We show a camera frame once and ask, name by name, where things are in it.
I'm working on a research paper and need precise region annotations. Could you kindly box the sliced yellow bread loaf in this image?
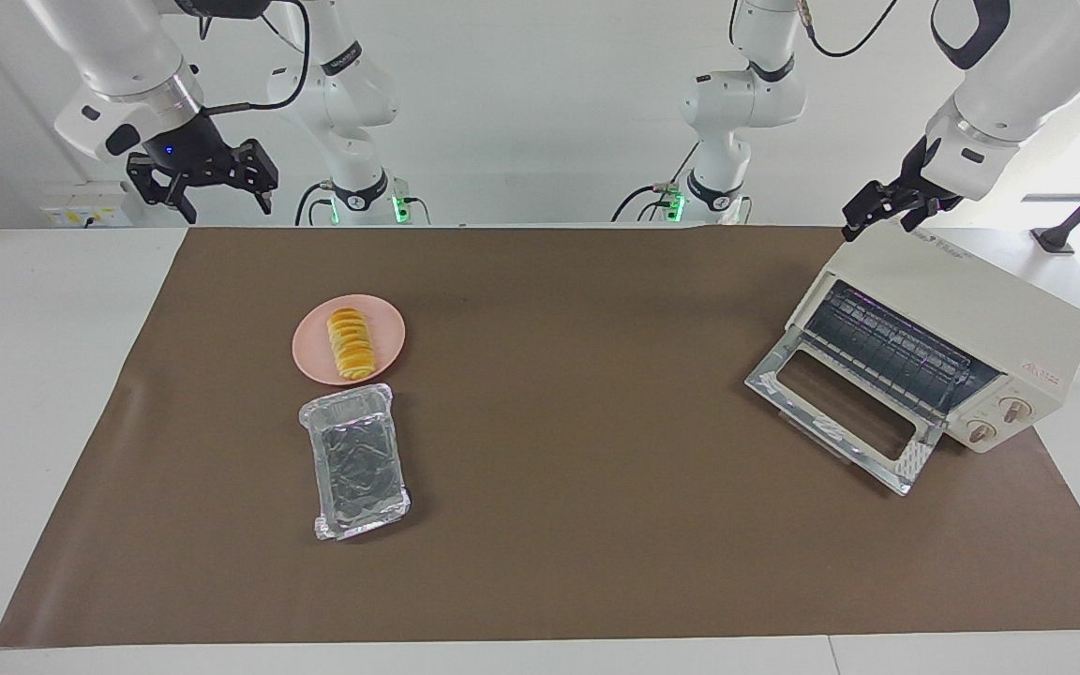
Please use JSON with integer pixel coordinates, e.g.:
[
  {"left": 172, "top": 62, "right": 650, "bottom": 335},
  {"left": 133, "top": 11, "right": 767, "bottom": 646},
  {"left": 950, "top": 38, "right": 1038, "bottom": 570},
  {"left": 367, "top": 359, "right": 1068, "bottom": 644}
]
[{"left": 326, "top": 307, "right": 378, "bottom": 381}]

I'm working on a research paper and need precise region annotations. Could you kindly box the aluminium foil tray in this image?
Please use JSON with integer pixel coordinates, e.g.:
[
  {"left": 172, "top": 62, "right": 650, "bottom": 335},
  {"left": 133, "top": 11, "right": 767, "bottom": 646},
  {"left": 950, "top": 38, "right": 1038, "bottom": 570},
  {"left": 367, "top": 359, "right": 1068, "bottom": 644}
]
[{"left": 299, "top": 382, "right": 413, "bottom": 542}]

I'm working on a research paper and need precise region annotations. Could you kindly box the cream toaster oven body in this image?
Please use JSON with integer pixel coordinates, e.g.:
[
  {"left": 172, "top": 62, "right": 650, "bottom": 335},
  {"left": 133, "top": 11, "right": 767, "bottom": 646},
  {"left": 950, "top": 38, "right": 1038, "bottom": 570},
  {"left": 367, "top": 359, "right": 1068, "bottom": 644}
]
[{"left": 786, "top": 223, "right": 1080, "bottom": 455}]

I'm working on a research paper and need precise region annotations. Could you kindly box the metal oven rack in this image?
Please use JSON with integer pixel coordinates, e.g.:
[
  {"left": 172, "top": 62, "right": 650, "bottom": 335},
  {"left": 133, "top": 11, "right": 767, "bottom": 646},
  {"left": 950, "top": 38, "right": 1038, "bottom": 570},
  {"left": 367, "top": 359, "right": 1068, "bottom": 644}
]
[{"left": 804, "top": 281, "right": 1002, "bottom": 415}]

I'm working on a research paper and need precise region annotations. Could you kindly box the glass oven door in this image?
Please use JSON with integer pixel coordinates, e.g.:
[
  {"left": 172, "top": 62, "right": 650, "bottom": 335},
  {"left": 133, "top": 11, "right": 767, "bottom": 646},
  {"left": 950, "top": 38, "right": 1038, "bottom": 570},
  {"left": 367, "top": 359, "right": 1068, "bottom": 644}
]
[{"left": 744, "top": 333, "right": 944, "bottom": 496}]

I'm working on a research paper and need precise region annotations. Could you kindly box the pink round plate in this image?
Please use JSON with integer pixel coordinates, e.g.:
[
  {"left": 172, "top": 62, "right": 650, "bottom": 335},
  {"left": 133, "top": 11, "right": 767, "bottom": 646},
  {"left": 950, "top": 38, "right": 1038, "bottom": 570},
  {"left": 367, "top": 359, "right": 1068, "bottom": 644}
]
[{"left": 292, "top": 294, "right": 407, "bottom": 385}]

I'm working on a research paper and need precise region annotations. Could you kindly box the brown table mat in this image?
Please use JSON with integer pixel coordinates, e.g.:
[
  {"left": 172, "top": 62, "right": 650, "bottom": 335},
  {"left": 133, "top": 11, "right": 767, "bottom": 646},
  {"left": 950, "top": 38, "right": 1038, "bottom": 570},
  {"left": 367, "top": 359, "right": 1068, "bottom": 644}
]
[{"left": 0, "top": 225, "right": 1080, "bottom": 648}]

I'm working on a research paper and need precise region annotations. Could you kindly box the black right base cable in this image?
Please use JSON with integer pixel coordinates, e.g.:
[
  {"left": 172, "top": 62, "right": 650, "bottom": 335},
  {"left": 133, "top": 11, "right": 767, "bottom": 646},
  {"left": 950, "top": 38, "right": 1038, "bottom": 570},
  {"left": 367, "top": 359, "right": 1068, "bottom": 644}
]
[{"left": 294, "top": 180, "right": 335, "bottom": 227}]

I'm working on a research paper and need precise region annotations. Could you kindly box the black base cable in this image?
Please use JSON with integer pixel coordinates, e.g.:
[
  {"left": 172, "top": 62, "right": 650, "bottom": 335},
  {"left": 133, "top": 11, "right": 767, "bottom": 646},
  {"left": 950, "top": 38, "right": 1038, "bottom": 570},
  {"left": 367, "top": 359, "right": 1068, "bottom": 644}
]
[
  {"left": 611, "top": 141, "right": 702, "bottom": 224},
  {"left": 294, "top": 180, "right": 335, "bottom": 227}
]

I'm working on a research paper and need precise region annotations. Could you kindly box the white wall power socket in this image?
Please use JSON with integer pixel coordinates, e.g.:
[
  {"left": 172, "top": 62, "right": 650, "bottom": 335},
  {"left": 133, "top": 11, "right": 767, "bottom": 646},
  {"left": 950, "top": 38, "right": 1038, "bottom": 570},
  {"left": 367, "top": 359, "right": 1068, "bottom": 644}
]
[{"left": 41, "top": 187, "right": 130, "bottom": 229}]

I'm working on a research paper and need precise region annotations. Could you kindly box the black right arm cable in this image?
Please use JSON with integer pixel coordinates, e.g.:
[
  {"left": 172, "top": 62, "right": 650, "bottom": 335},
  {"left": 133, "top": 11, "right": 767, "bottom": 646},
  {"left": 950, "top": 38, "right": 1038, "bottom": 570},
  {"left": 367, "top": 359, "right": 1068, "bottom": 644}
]
[{"left": 198, "top": 0, "right": 312, "bottom": 115}]

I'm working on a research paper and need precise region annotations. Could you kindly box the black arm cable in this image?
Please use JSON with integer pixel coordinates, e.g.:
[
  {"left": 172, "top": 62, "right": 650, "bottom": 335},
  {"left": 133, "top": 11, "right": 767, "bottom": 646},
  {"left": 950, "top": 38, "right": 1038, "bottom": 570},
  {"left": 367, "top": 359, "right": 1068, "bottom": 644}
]
[
  {"left": 198, "top": 0, "right": 312, "bottom": 115},
  {"left": 801, "top": 0, "right": 899, "bottom": 59}
]

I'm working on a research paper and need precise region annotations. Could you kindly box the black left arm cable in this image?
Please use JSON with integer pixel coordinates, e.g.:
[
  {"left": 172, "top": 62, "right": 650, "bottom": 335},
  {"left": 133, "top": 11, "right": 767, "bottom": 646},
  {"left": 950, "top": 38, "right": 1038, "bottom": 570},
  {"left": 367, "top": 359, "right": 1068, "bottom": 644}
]
[{"left": 801, "top": 0, "right": 899, "bottom": 59}]

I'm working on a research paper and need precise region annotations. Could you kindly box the black left base cable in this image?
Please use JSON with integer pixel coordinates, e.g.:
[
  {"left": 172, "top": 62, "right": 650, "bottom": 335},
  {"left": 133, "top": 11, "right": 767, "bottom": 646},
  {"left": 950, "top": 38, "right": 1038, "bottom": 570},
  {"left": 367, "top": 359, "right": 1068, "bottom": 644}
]
[{"left": 611, "top": 141, "right": 702, "bottom": 224}]

